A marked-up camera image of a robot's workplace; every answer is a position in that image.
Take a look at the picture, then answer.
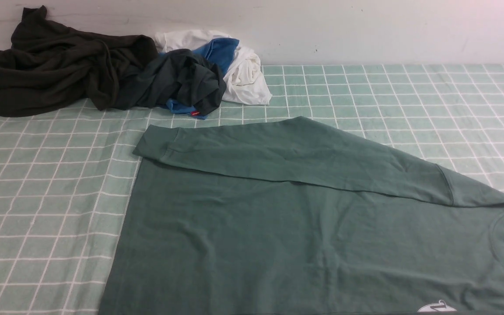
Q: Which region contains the green long-sleeve top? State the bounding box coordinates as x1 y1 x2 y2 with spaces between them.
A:
98 116 504 315

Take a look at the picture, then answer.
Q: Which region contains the white crumpled garment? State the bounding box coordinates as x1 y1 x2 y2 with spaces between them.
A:
154 29 272 105

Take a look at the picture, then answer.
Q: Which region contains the dark green crumpled garment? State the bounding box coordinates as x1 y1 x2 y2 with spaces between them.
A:
112 49 226 115

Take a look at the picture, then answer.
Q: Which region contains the blue crumpled garment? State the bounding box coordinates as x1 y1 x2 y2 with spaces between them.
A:
163 37 240 120

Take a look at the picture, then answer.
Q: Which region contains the green checkered bed sheet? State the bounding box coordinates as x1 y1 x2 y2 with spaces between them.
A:
0 64 504 315

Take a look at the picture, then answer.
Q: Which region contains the dark olive crumpled garment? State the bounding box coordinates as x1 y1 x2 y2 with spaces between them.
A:
0 6 158 117

